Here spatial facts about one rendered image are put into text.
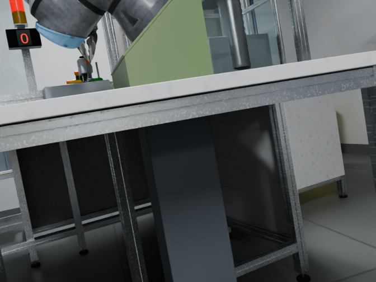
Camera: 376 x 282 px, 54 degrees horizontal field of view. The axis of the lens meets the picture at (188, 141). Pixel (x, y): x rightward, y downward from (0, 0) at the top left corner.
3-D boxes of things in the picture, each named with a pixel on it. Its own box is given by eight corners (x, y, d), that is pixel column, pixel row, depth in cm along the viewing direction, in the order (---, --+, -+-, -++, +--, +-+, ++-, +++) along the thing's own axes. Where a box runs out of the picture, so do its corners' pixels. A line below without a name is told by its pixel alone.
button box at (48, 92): (113, 97, 123) (109, 78, 122) (47, 106, 114) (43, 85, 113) (108, 99, 129) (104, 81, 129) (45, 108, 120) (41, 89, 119)
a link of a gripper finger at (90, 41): (92, 59, 130) (87, 32, 129) (89, 62, 135) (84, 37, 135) (100, 57, 131) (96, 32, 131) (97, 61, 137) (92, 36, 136)
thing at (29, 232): (289, 187, 332) (275, 94, 327) (31, 268, 237) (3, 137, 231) (263, 184, 366) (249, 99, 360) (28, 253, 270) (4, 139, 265)
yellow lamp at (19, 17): (28, 23, 143) (25, 10, 143) (14, 23, 141) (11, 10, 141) (27, 27, 148) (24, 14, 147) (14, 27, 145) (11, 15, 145)
